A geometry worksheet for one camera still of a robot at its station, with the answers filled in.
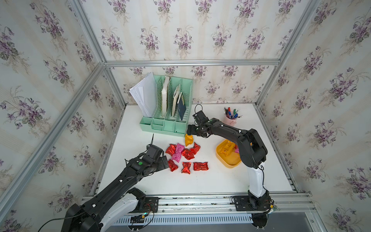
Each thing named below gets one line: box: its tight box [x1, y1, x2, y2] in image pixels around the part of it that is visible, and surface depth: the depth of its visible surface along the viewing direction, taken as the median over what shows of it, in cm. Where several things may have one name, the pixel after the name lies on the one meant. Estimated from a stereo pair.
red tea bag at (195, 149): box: [189, 141, 201, 155], surface depth 92 cm
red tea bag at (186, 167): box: [181, 161, 192, 175], surface depth 84 cm
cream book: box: [161, 76, 170, 116], surface depth 98 cm
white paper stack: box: [128, 72, 157, 118], surface depth 100 cm
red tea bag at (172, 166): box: [167, 158, 179, 172], surface depth 85 cm
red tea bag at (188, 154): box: [181, 148, 195, 160], surface depth 91 cm
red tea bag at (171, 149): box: [165, 143, 177, 157], surface depth 93 cm
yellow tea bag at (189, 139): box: [185, 133, 194, 147], surface depth 97 cm
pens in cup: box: [223, 106, 243, 119], surface depth 103 cm
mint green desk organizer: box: [139, 74, 194, 138], surface depth 103 cm
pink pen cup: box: [221, 113, 239, 127], surface depth 100 cm
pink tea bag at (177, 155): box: [171, 142, 186, 163], surface depth 90 cm
